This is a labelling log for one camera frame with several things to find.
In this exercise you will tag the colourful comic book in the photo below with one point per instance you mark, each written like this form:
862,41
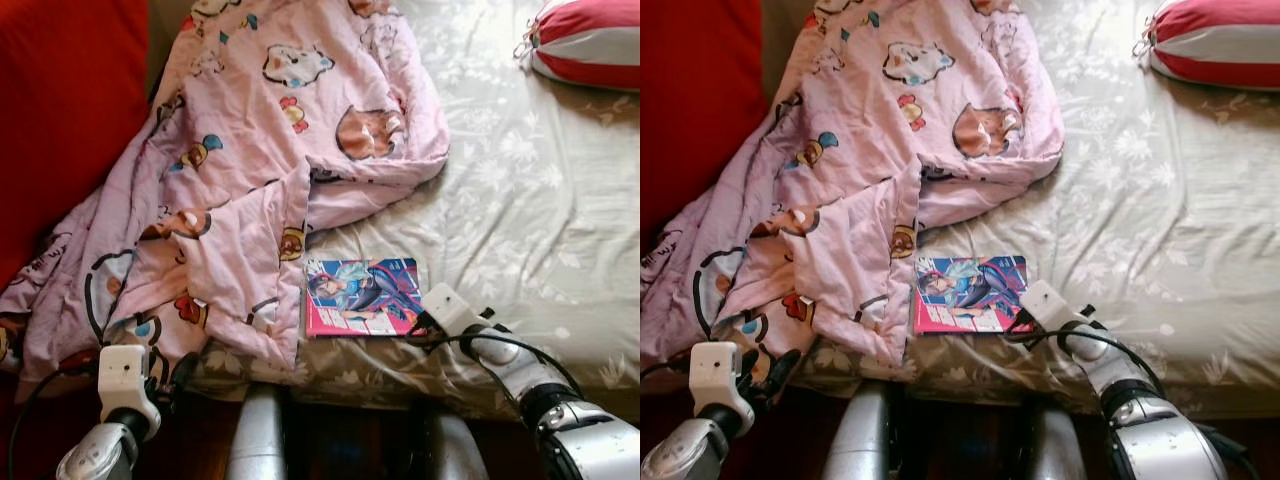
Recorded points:
360,295
965,295

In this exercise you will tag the silver robot left leg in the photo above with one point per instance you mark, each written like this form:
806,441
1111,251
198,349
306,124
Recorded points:
860,435
258,435

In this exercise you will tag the silver robot leg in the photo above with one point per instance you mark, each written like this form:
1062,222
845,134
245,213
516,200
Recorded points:
258,435
1060,445
455,450
860,435

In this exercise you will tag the silver robot right leg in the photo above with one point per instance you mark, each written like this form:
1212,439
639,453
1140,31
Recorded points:
455,450
1060,445

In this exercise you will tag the beige floral bed sheet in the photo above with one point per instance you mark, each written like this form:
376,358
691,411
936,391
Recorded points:
540,220
1160,220

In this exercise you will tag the pink cartoon print quilt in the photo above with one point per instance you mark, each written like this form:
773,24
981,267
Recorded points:
250,130
870,130

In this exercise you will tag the red fabric sofa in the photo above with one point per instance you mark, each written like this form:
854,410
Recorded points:
700,100
60,100

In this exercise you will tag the red white blue bolster pillow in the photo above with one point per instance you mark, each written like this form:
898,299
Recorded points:
1220,40
590,40

